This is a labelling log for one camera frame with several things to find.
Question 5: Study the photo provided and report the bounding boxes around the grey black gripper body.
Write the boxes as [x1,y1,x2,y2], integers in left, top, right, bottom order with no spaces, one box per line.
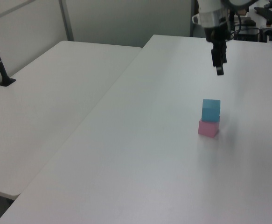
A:
[199,8,231,45]

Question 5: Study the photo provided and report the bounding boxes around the blue cube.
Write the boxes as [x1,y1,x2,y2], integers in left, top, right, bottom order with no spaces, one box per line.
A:
[201,98,222,123]

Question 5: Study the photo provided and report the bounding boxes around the pink cube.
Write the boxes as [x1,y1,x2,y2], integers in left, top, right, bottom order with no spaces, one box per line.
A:
[197,116,221,138]

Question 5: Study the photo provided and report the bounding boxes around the white cup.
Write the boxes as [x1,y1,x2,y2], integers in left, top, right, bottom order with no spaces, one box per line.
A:
[191,13,202,26]

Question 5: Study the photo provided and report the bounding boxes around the black equipment box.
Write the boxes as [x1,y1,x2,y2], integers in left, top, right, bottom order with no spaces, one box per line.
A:
[237,27,260,42]

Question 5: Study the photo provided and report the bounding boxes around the dark computer mouse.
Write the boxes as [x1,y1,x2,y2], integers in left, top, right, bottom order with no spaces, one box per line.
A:
[241,19,257,27]

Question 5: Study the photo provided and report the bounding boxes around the black keyboard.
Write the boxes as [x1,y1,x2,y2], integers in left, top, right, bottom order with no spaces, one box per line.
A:
[254,6,272,27]

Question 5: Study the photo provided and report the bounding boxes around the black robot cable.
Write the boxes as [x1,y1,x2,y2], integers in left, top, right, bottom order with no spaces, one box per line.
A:
[228,9,244,41]

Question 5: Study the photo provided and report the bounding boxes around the grey partition post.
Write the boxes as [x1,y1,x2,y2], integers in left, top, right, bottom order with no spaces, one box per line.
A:
[58,0,75,42]

